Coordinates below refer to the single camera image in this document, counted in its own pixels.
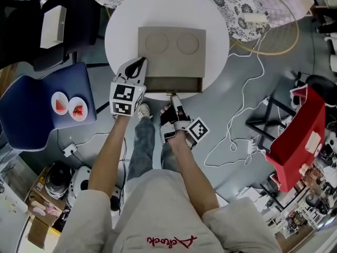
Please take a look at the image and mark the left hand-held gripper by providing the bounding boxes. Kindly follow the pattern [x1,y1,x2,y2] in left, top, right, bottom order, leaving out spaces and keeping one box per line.
[109,57,148,118]

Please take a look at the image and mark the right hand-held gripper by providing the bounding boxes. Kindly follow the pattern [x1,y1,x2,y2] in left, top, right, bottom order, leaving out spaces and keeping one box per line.
[159,94,211,151]

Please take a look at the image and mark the grey drawer box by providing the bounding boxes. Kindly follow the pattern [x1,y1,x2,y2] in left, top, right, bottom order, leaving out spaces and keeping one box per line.
[137,25,207,79]

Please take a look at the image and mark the person's right forearm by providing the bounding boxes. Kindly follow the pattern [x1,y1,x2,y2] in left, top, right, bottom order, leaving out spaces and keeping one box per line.
[167,138,221,216]

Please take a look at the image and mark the person's left forearm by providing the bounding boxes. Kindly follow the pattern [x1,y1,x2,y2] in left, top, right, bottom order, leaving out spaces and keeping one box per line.
[87,114,133,199]

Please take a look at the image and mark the person's left shoe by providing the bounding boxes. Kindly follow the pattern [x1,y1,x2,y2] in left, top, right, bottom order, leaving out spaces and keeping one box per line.
[136,102,154,120]

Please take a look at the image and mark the round white table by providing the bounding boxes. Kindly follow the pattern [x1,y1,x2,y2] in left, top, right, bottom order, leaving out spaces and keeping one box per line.
[104,0,231,101]

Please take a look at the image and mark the person's right jeans leg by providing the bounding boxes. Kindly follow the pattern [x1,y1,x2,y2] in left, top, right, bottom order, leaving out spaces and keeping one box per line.
[160,140,183,174]

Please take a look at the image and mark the person's jeans leg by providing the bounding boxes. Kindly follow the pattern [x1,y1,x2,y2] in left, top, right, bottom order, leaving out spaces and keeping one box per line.
[160,140,183,174]
[125,116,156,182]

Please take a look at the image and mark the person's left jeans leg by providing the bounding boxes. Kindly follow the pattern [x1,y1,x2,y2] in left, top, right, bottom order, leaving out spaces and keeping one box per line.
[125,116,156,182]

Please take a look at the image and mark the white plate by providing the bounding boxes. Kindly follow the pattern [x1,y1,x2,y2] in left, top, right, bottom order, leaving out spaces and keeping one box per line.
[51,91,70,116]
[68,96,89,122]

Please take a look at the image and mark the white power strip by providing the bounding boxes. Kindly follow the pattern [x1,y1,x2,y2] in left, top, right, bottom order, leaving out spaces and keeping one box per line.
[62,143,78,157]
[246,138,261,154]

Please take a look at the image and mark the white rectangular box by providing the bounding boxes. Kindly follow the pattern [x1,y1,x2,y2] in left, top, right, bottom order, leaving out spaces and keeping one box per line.
[39,5,67,50]

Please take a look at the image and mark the person's grey shirt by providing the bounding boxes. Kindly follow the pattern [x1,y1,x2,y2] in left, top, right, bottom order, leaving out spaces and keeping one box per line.
[52,168,284,253]

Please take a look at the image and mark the blue padded chair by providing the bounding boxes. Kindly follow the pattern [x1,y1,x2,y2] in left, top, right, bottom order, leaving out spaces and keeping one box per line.
[0,61,98,152]

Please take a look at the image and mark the white round appliance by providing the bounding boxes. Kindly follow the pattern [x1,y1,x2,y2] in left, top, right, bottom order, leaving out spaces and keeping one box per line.
[66,166,125,213]

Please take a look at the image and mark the red tablecloth table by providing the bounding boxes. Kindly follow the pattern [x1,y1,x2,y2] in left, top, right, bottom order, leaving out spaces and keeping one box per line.
[245,84,328,194]

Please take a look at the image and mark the black mesh office chair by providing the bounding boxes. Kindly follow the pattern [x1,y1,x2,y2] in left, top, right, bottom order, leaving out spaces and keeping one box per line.
[0,0,106,73]

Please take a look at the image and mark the black round helmet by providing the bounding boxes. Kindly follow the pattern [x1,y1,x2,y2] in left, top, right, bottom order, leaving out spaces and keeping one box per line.
[44,162,74,200]

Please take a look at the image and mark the small wooden box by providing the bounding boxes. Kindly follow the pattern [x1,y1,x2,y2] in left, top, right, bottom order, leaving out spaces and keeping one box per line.
[305,130,322,158]

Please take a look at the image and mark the dried flower decoration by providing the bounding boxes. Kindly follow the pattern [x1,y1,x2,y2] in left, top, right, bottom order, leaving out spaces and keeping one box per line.
[298,163,321,184]

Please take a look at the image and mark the cardboard box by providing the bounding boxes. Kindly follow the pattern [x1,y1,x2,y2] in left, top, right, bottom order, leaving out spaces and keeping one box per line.
[25,166,70,250]

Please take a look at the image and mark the white cable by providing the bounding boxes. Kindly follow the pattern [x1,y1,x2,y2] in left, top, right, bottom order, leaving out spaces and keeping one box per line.
[203,22,272,169]
[75,131,111,149]

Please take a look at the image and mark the black cable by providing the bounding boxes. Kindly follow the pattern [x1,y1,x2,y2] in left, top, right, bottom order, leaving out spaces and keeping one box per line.
[55,129,92,170]

